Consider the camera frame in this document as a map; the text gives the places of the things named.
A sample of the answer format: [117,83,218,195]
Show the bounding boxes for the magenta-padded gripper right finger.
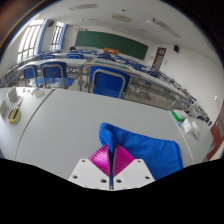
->
[113,144,156,192]

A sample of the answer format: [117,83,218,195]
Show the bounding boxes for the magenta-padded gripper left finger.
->
[68,143,111,191]

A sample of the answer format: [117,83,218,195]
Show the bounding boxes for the blue towel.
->
[98,122,184,181]

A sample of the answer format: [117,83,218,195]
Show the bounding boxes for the white carton box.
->
[191,120,200,136]
[182,118,193,134]

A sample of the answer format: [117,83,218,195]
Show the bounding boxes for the green and white pack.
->
[171,109,189,122]

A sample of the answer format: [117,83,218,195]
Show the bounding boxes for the blue metal-framed chair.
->
[21,64,44,88]
[40,61,76,89]
[88,65,133,100]

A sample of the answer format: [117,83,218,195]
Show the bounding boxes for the colourful small cards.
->
[31,88,46,99]

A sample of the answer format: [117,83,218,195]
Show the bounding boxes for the yellow tape roll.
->
[7,107,22,124]

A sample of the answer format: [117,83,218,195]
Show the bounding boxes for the reddish wooden door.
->
[207,99,224,162]

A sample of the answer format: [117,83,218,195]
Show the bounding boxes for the rows of grey desks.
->
[3,49,208,114]

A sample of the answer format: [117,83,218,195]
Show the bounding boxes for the group of blue chairs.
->
[39,49,214,126]

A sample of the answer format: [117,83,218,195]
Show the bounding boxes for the brown door with window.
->
[151,46,167,72]

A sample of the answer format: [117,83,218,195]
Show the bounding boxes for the orange box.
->
[103,47,120,55]

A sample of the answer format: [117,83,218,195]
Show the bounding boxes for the green chalkboard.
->
[74,30,149,61]

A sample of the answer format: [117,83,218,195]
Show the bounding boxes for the small window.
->
[49,21,66,52]

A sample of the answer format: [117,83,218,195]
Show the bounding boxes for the large window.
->
[16,18,46,64]

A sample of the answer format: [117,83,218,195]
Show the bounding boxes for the ceiling air vent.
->
[111,13,134,24]

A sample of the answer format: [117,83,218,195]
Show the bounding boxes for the group of ceiling lights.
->
[68,3,183,38]

